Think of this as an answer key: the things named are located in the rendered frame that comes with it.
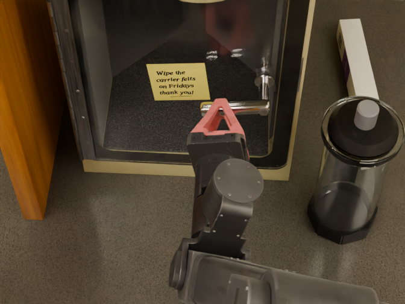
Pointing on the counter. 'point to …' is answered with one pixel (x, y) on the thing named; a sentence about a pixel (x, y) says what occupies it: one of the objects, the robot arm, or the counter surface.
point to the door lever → (261, 108)
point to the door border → (72, 76)
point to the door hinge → (63, 72)
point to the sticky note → (178, 81)
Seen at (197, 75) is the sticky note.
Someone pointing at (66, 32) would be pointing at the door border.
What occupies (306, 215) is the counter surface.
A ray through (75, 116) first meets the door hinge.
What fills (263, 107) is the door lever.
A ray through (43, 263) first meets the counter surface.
